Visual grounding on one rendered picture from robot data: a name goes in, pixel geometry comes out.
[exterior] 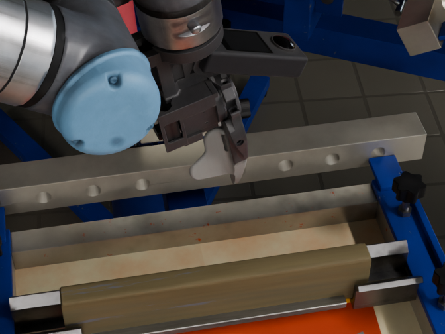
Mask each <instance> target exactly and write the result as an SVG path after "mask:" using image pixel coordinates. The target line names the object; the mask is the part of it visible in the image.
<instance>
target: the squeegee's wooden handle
mask: <svg viewBox="0 0 445 334"><path fill-rule="evenodd" d="M370 268H371V256H370V253H369V250H368V248H367V246H366V244H365V243H358V244H353V245H345V246H340V247H331V248H326V249H317V250H309V251H304V252H295V253H290V254H281V255H276V256H268V257H263V258H254V259H249V260H240V261H235V262H226V263H222V264H213V265H208V266H199V267H194V268H185V269H181V270H172V271H167V272H158V273H153V274H144V275H139V276H131V277H126V278H117V279H112V280H103V281H98V282H90V283H84V284H76V285H71V286H62V287H60V303H61V309H62V315H63V318H64V325H65V329H67V328H71V327H80V326H81V328H82V332H83V334H92V333H98V332H103V331H111V330H116V329H124V328H129V327H137V326H142V325H150V324H155V323H163V322H169V321H177V320H181V319H189V318H194V317H203V316H208V315H216V314H220V313H229V312H234V311H242V310H247V309H255V308H260V307H268V306H276V305H281V304H290V303H294V302H302V301H307V300H315V299H321V298H329V297H333V296H342V295H344V296H345V298H346V299H349V298H353V294H354V286H355V285H356V284H365V283H368V280H369V276H370Z"/></svg>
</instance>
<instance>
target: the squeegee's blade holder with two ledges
mask: <svg viewBox="0 0 445 334"><path fill-rule="evenodd" d="M346 304H347V302H346V298H345V296H344V295H342V296H333V297H329V298H321V299H315V300H307V301H302V302H294V303H290V304H281V305H276V306H268V307H260V308H255V309H247V310H242V311H234V312H229V313H220V314H216V315H208V316H203V317H194V318H189V319H181V320H177V321H169V322H163V323H155V324H150V325H142V326H137V327H129V328H124V329H116V330H111V331H103V332H98V333H92V334H176V333H185V332H190V331H198V330H202V329H210V328H216V327H224V326H228V325H236V324H241V323H250V322H254V321H262V320H267V319H275V318H280V317H288V316H293V315H301V314H306V313H314V312H319V311H327V310H332V309H340V308H345V307H346Z"/></svg>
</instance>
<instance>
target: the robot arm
mask: <svg viewBox="0 0 445 334"><path fill-rule="evenodd" d="M129 1H132V0H0V103H5V104H8V105H12V106H18V107H22V108H25V109H28V110H31V111H36V112H39V113H43V114H47V115H50V116H51V117H52V120H53V123H54V126H55V127H56V129H57V130H58V131H59V132H60V133H61V134H62V136H63V138H64V139H65V140H66V142H67V143H68V144H70V145H71V146H72V147H73V148H74V149H76V150H78V151H80V152H83V153H86V154H91V155H108V154H114V153H117V152H120V151H123V150H126V149H128V148H130V147H131V146H133V145H135V144H136V143H137V142H139V141H140V140H142V139H143V138H144V137H145V136H146V135H147V134H148V132H149V130H150V129H153V130H154V132H155V134H156V136H157V137H158V139H159V141H161V140H163V141H164V145H165V148H166V152H167V153H169V152H171V151H173V150H176V149H178V148H181V147H183V146H188V145H190V144H193V143H194V142H197V141H199V140H202V139H203V143H204V147H205V151H204V153H203V155H202V156H201V157H200V158H199V159H198V160H197V161H196V162H195V163H194V164H193V165H192V166H191V167H190V169H189V173H190V176H191V177H192V178H193V179H194V180H203V179H207V178H212V177H216V176H222V175H225V174H230V177H231V180H232V183H233V184H236V183H238V182H239V181H240V179H241V177H242V174H243V172H244V169H245V166H246V163H247V158H248V141H247V137H246V131H245V129H244V125H243V122H242V117H241V114H240V113H241V106H240V101H239V98H238V93H237V90H236V88H235V85H234V83H233V81H232V80H231V78H230V75H231V74H236V75H249V76H274V77H287V78H298V77H299V76H300V75H301V74H302V72H303V70H304V68H305V66H306V64H307V61H308V58H307V57H306V56H305V54H304V53H303V52H302V50H301V49H300V48H299V47H298V46H297V45H296V43H295V42H294V41H293V39H292V38H291V37H290V36H289V35H288V34H286V33H280V32H264V31H256V30H240V29H232V28H223V10H222V5H221V0H133V2H134V7H135V9H136V14H137V17H138V22H139V25H140V29H141V31H138V32H136V33H134V34H131V33H130V32H129V30H128V28H127V26H126V24H125V23H124V21H123V18H122V17H121V14H120V13H119V10H118V9H117V7H119V6H121V5H124V4H127V3H128V2H129ZM205 131H206V133H205V136H204V137H203V133H204V132H205Z"/></svg>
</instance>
